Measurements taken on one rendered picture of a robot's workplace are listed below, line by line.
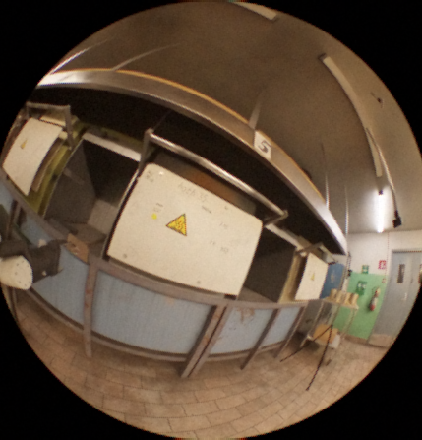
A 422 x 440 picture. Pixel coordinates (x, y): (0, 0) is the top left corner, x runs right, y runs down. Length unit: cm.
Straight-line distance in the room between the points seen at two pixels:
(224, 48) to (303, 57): 62
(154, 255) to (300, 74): 157
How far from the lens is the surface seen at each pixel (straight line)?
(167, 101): 56
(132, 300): 83
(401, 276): 406
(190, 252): 55
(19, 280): 38
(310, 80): 144
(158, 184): 56
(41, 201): 100
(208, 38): 149
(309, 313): 315
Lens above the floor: 110
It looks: 12 degrees up
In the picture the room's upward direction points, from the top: 21 degrees clockwise
